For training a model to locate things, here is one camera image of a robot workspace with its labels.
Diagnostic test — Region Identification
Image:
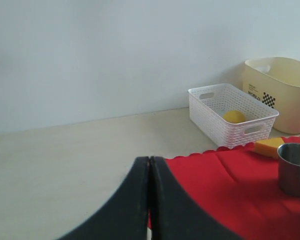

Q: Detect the cream plastic bin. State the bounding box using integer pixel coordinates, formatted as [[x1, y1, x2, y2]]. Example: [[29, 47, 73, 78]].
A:
[[241, 57, 300, 135]]

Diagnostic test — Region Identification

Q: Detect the red scalloped table cloth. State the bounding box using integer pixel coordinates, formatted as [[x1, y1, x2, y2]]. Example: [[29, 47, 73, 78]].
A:
[[165, 143, 300, 240]]

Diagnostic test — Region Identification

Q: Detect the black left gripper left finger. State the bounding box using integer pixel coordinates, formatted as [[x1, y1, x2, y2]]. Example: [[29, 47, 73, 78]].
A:
[[60, 156, 150, 240]]

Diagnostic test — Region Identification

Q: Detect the stainless steel cup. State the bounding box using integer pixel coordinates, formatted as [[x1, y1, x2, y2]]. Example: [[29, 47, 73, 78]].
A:
[[277, 142, 300, 197]]

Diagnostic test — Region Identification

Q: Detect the orange cheese wedge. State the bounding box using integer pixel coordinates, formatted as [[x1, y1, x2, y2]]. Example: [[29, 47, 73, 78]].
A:
[[253, 137, 285, 159]]

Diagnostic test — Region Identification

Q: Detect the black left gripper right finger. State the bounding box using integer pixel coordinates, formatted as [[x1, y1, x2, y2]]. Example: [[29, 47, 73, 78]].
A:
[[149, 156, 242, 240]]

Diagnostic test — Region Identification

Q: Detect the white woven plastic basket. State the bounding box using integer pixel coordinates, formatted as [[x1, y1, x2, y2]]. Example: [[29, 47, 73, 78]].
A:
[[188, 83, 279, 149]]

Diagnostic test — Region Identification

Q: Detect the yellow round fruit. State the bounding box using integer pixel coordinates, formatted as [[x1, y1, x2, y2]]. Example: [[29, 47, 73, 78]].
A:
[[223, 110, 246, 124]]

